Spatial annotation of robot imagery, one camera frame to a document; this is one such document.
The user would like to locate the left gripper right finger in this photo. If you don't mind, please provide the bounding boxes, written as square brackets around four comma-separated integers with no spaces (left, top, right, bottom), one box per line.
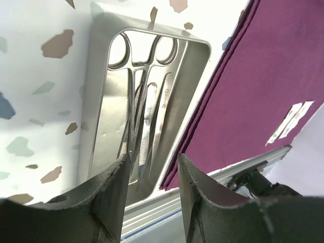
[178,154,323,242]

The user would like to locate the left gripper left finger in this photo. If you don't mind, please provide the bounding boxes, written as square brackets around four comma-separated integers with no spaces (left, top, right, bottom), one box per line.
[1,154,131,242]

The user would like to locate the thin steel tweezers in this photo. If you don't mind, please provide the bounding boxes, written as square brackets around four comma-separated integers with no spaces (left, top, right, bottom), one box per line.
[137,83,157,190]

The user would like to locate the pointed steel tweezers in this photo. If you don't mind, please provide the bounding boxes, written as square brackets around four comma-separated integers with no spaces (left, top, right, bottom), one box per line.
[132,84,143,143]

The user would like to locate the broad steel forceps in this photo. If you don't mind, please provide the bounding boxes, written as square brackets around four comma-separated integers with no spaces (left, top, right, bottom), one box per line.
[149,72,174,175]

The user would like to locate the steel hemostat scissors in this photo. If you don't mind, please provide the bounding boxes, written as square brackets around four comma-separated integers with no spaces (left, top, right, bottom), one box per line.
[108,32,179,157]

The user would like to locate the purple surgical cloth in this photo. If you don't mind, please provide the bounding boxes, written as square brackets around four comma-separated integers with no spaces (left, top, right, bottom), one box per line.
[176,1,323,173]

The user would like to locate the metal instrument tray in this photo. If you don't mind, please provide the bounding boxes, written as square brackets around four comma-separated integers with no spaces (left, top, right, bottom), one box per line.
[76,12,211,205]

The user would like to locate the left suture packet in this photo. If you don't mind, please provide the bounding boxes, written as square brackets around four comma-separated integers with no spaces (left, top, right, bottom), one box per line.
[265,102,303,146]

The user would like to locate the suture packet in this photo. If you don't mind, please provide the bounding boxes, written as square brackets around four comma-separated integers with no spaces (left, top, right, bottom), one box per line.
[265,102,303,146]
[279,101,314,139]

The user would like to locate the right suture packet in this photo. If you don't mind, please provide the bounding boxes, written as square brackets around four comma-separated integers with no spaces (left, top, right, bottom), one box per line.
[279,101,314,139]

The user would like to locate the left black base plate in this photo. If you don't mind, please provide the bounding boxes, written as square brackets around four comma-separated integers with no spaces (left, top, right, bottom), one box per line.
[227,169,301,197]

